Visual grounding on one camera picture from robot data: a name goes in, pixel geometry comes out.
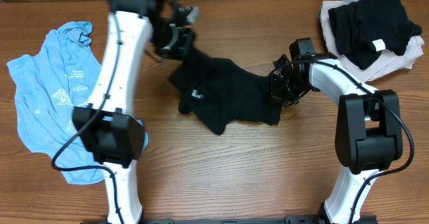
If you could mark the black t-shirt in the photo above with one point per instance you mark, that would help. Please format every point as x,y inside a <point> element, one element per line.
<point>218,91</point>

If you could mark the folded beige garment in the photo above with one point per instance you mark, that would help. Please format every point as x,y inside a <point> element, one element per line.
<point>385,64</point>

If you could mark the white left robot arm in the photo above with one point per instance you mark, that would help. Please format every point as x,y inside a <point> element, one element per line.
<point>107,125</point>

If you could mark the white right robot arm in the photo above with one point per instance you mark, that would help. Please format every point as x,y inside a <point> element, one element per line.
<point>368,135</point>

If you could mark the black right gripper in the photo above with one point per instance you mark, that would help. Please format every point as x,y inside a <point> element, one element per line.
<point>277,94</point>

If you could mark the light blue t-shirt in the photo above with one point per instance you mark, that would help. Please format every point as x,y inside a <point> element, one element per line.
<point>50,84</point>

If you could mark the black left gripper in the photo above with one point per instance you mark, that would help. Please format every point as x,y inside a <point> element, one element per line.
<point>181,45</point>

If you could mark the folded black garment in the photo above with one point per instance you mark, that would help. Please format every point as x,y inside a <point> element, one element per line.
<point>363,28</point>

